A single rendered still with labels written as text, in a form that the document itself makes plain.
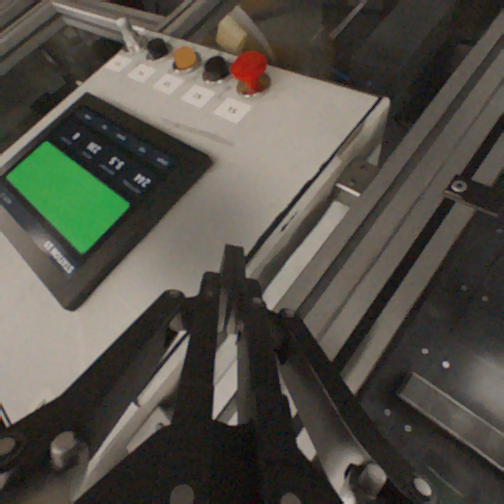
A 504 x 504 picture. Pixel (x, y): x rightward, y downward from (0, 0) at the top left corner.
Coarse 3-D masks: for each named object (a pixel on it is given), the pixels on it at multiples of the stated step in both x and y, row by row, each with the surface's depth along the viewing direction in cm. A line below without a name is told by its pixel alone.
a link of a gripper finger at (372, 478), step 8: (368, 464) 9; (352, 472) 10; (360, 472) 10; (368, 472) 9; (376, 472) 9; (352, 480) 9; (360, 480) 9; (368, 480) 9; (376, 480) 9; (384, 480) 9; (344, 488) 10; (352, 488) 9; (360, 488) 9; (368, 488) 9; (376, 488) 9; (344, 496) 9; (352, 496) 9; (360, 496) 9; (368, 496) 9; (376, 496) 9; (384, 496) 9
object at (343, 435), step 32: (288, 320) 16; (288, 352) 16; (320, 352) 14; (288, 384) 14; (320, 384) 12; (320, 416) 12; (352, 416) 11; (320, 448) 12; (352, 448) 10; (384, 448) 10; (416, 480) 9
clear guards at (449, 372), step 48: (480, 240) 24; (432, 288) 23; (480, 288) 22; (432, 336) 22; (480, 336) 21; (384, 384) 21; (432, 384) 21; (480, 384) 20; (384, 432) 20; (432, 432) 20; (480, 432) 19; (432, 480) 19; (480, 480) 18
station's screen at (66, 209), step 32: (64, 128) 38; (96, 128) 37; (32, 160) 37; (64, 160) 36; (96, 160) 34; (128, 160) 33; (160, 160) 32; (0, 192) 36; (32, 192) 34; (64, 192) 33; (96, 192) 32; (128, 192) 31; (32, 224) 32; (64, 224) 31; (96, 224) 30; (64, 256) 29
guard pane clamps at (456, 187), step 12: (456, 180) 26; (468, 180) 26; (444, 192) 26; (456, 192) 26; (468, 192) 26; (480, 192) 25; (492, 192) 25; (468, 204) 25; (480, 204) 25; (492, 204) 25
